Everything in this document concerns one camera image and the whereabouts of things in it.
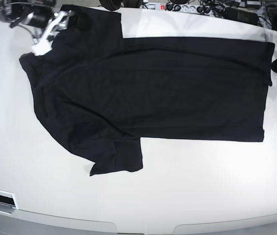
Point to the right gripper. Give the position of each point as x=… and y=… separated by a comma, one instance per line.
x=79, y=21

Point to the white power strip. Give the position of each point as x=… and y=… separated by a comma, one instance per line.
x=169, y=6

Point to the black t-shirt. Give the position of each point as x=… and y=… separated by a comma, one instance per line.
x=98, y=93

